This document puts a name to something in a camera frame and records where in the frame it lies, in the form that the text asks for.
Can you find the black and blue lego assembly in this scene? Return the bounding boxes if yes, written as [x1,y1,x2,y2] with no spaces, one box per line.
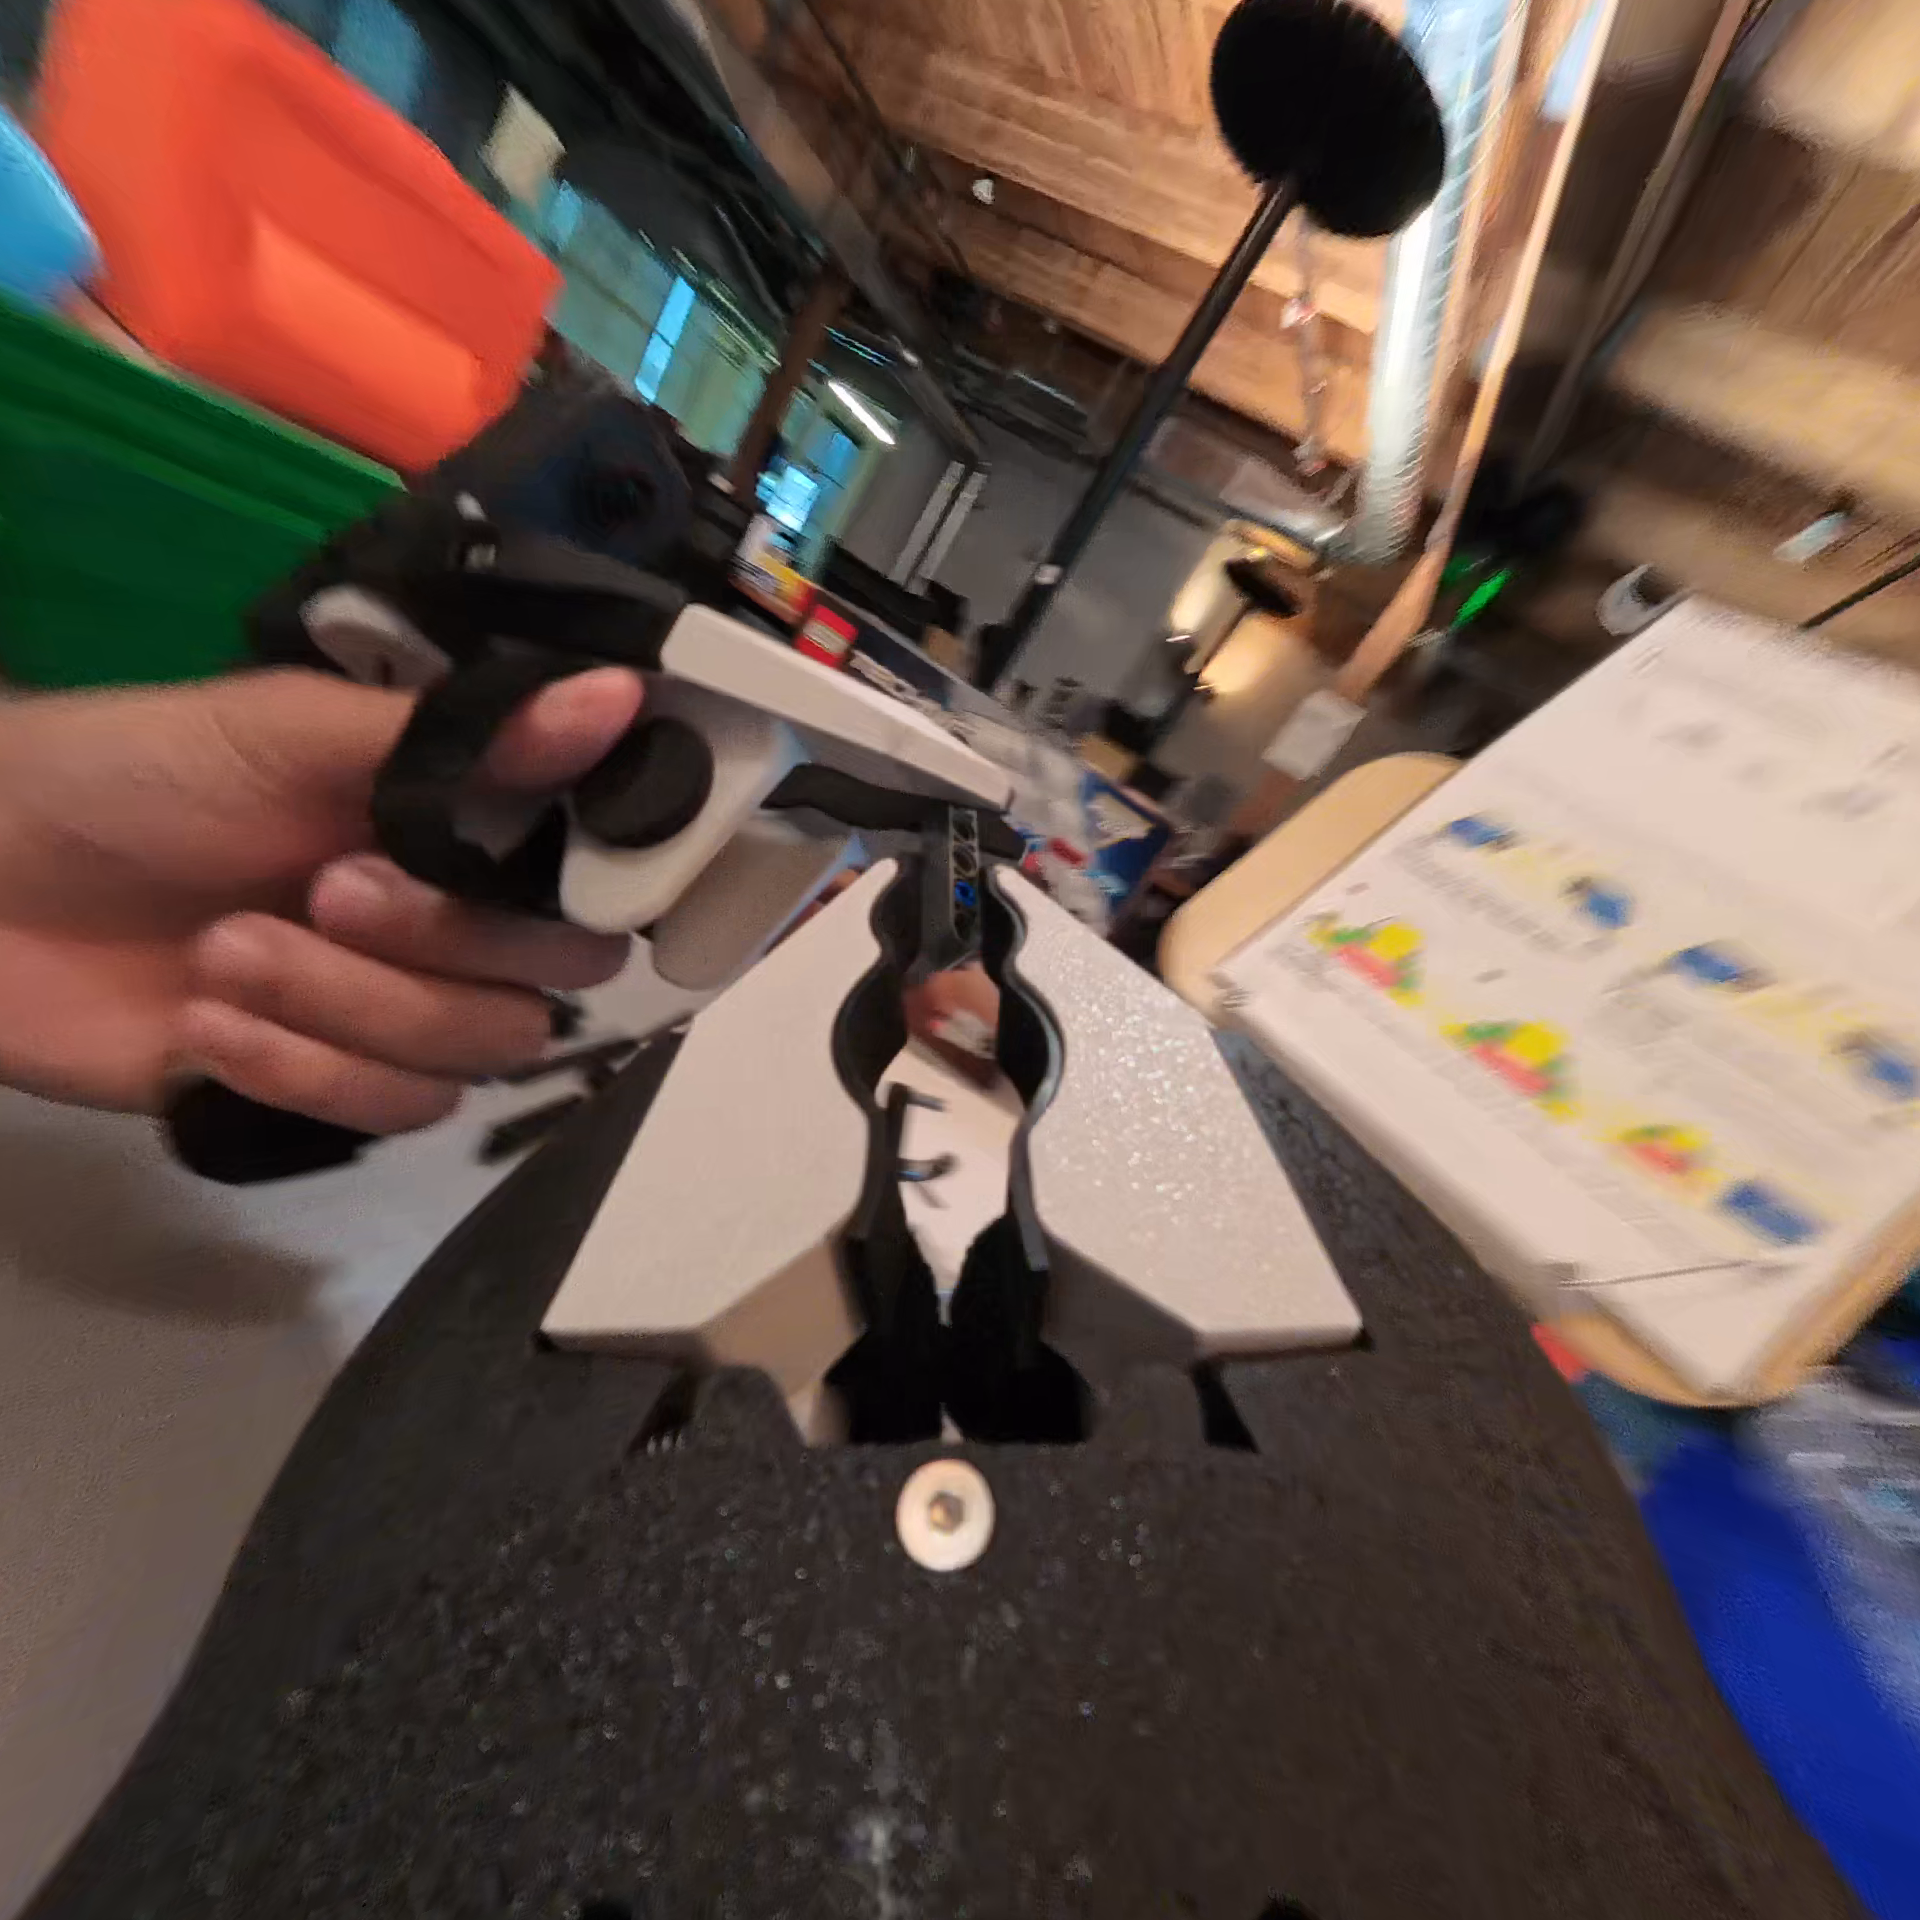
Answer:
[896,803,993,975]

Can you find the silver ventilation duct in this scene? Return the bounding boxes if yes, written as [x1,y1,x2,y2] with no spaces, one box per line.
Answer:
[1350,0,1518,568]

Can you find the person's left hand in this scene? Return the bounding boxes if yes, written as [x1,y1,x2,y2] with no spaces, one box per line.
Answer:
[0,668,647,1143]

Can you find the lego truck set box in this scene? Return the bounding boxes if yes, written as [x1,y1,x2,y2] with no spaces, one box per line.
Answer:
[732,510,1180,939]

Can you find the white wall sign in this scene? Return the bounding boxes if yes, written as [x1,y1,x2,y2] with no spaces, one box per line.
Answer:
[1265,691,1361,783]

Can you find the light blue plastic bag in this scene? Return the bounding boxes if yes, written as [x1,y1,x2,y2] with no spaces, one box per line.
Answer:
[0,104,98,308]

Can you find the green plastic tray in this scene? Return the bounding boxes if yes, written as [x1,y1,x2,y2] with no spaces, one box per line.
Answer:
[0,293,406,692]

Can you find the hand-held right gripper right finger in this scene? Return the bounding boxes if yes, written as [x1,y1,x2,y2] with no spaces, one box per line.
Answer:
[948,861,1365,1442]

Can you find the white instruction sheet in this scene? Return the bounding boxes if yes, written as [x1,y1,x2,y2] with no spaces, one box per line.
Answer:
[1206,599,1920,1397]

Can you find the orange plastic bin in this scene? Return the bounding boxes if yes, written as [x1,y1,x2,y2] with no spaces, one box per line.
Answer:
[30,0,565,474]

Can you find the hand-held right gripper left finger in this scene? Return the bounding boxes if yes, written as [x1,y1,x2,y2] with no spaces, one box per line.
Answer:
[536,858,950,1444]

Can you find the instruction sheet on wooden stand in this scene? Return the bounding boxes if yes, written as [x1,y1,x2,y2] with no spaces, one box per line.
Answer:
[1154,750,1920,1412]

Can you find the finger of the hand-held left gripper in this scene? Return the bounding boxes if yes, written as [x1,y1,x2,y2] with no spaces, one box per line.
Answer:
[647,766,1028,994]
[562,603,1022,933]

